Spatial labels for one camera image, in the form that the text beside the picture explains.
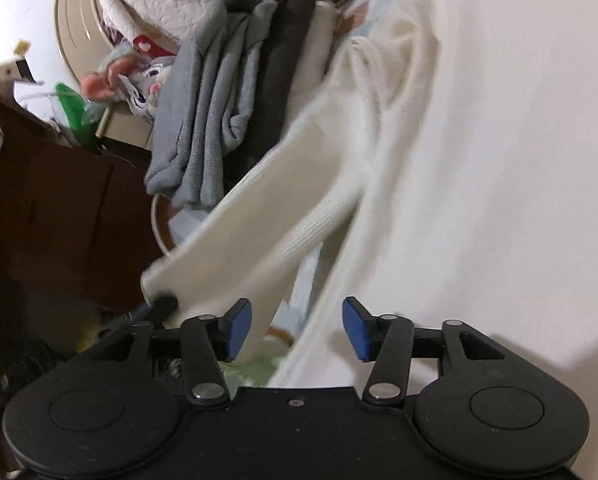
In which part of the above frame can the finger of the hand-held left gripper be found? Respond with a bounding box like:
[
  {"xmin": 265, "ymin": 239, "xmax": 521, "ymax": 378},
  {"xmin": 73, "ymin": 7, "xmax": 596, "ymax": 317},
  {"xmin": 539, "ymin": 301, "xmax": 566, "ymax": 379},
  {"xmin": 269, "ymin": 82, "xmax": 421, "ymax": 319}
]
[{"xmin": 99, "ymin": 294, "xmax": 177, "ymax": 336}]

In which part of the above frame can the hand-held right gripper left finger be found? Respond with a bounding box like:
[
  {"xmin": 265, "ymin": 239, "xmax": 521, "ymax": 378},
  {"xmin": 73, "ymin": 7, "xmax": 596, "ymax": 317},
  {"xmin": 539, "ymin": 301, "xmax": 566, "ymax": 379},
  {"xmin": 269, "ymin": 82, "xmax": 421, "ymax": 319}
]
[{"xmin": 86, "ymin": 298, "xmax": 253, "ymax": 406}]

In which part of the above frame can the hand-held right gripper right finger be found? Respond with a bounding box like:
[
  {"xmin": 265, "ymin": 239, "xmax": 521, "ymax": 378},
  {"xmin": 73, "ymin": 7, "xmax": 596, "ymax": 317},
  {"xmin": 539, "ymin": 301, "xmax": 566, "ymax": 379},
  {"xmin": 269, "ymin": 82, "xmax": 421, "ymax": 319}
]
[{"xmin": 342, "ymin": 296, "xmax": 505, "ymax": 406}]

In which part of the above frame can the white knit garment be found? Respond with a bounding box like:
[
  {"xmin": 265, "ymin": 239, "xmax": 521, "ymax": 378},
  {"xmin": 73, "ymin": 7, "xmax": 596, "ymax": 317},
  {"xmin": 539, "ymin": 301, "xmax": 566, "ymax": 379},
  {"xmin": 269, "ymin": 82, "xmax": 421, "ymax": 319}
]
[{"xmin": 141, "ymin": 0, "xmax": 598, "ymax": 391}]

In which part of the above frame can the checkered cartoon rug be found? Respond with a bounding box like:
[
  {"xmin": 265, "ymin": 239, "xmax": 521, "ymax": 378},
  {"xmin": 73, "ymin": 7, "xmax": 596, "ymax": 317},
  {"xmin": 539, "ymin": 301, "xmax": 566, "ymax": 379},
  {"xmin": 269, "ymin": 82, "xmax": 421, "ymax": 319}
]
[{"xmin": 151, "ymin": 192, "xmax": 330, "ymax": 356}]

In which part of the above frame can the brown wooden cabinet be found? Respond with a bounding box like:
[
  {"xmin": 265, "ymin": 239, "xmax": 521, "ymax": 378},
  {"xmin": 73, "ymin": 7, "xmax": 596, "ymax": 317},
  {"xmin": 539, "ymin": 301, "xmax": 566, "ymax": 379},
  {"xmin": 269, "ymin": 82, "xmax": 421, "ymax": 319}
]
[{"xmin": 0, "ymin": 95, "xmax": 165, "ymax": 311}]

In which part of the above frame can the green plastic bag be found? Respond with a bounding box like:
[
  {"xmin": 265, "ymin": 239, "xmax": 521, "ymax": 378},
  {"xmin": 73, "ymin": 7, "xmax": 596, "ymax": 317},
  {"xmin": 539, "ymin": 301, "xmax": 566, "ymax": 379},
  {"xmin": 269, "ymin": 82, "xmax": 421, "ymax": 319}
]
[{"xmin": 54, "ymin": 82, "xmax": 104, "ymax": 148}]

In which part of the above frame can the light grey folded garment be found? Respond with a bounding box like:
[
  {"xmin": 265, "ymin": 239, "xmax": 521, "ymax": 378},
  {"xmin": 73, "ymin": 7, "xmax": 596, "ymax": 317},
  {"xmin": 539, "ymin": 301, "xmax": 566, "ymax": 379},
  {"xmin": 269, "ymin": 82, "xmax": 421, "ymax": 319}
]
[{"xmin": 179, "ymin": 0, "xmax": 280, "ymax": 211}]

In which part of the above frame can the plush rabbit toy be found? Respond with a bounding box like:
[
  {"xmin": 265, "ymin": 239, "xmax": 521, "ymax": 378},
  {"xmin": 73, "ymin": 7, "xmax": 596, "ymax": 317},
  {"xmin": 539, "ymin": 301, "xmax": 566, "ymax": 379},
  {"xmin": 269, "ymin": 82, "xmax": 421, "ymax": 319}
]
[{"xmin": 81, "ymin": 42, "xmax": 180, "ymax": 123}]

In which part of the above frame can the quilted bedspread with red print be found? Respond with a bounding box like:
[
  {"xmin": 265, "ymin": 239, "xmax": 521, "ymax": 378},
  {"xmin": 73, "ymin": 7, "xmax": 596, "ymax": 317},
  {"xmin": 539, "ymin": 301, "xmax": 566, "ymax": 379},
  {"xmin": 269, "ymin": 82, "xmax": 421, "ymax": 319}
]
[{"xmin": 94, "ymin": 0, "xmax": 340, "ymax": 56}]

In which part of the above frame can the beige bed frame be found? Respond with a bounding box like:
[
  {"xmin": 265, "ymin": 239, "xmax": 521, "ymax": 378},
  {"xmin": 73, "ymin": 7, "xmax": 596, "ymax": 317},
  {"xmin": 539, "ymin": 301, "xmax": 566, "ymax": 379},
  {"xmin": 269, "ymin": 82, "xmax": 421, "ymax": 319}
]
[{"xmin": 54, "ymin": 0, "xmax": 190, "ymax": 153}]

